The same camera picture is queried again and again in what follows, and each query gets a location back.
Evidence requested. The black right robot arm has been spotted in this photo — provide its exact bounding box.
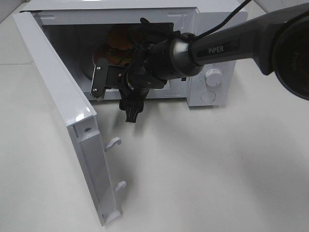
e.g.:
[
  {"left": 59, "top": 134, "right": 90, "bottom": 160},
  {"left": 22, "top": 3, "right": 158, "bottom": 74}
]
[{"left": 119, "top": 3, "right": 309, "bottom": 122}]

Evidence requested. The burger with cheese and lettuce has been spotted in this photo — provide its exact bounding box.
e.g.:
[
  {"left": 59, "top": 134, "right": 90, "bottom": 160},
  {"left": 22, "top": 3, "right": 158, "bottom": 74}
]
[{"left": 106, "top": 24, "right": 135, "bottom": 67}]

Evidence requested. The white microwave knob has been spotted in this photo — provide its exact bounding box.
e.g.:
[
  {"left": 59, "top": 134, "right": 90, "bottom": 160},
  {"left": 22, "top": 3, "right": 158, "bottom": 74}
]
[{"left": 205, "top": 69, "right": 223, "bottom": 87}]

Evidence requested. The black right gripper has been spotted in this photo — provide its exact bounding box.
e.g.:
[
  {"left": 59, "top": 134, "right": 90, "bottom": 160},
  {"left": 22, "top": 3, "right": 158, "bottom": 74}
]
[{"left": 107, "top": 42, "right": 167, "bottom": 123}]

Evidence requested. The glass microwave turntable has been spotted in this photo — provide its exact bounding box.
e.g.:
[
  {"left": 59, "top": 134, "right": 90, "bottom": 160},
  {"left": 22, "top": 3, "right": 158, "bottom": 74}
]
[{"left": 81, "top": 60, "right": 94, "bottom": 80}]

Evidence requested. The pink speckled plate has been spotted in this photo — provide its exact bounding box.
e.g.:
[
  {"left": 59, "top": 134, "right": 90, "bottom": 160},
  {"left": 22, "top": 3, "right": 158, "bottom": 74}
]
[{"left": 92, "top": 43, "right": 110, "bottom": 65}]

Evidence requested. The white microwave door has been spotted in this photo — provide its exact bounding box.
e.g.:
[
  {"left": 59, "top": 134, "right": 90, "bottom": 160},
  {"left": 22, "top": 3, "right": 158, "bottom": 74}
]
[{"left": 13, "top": 12, "right": 126, "bottom": 226}]

